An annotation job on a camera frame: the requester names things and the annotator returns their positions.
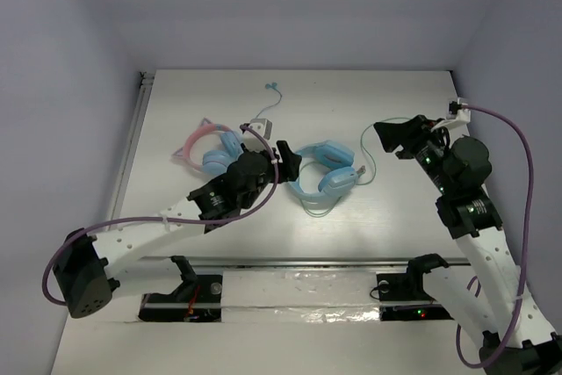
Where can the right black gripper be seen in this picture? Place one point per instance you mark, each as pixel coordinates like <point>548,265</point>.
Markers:
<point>410,133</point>

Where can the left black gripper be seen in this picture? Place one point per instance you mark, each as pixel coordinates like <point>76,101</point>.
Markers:
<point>277,162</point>

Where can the light blue headphones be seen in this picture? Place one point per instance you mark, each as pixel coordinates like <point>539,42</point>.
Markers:
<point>339,181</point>

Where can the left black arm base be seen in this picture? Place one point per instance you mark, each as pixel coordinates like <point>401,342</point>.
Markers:
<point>196,299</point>

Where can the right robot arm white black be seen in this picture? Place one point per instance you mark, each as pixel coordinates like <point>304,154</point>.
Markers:
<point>505,323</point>

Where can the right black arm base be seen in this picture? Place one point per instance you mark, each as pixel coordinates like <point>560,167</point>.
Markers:
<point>401,295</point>

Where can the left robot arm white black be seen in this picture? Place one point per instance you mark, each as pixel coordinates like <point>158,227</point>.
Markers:
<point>89,264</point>

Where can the pink blue cat-ear headphones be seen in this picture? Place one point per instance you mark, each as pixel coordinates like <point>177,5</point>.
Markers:
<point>216,161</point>

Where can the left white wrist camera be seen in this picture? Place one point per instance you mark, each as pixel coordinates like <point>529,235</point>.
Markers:
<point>262,126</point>

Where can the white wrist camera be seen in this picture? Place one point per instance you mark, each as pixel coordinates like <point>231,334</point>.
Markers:
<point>458,114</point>
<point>262,126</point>

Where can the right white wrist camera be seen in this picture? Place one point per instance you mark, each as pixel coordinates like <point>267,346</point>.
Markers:
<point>458,114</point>

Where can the aluminium rail left side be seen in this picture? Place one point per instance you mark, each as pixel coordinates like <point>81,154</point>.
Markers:
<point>133,135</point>

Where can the aluminium rail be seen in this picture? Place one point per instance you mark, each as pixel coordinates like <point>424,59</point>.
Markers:
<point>133,135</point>
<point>246,262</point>

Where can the aluminium rail front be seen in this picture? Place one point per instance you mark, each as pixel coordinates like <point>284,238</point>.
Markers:
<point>246,262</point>

